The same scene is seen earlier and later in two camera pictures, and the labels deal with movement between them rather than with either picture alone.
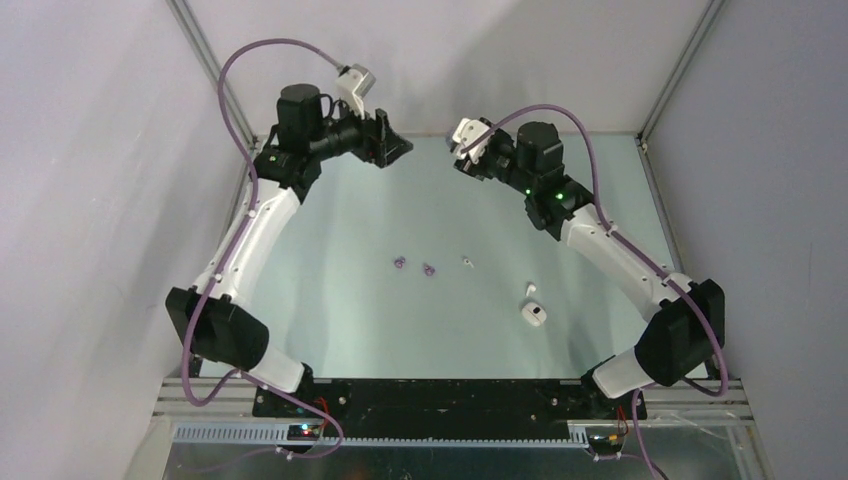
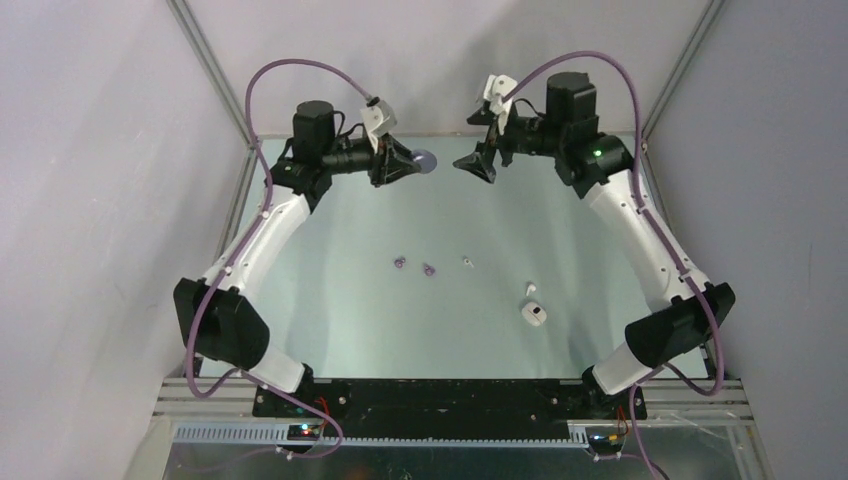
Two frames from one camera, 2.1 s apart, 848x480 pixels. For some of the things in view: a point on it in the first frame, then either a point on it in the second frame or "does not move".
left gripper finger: [396, 146] → [380, 173]
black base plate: [449, 400] does not move
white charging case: [533, 314] does not move
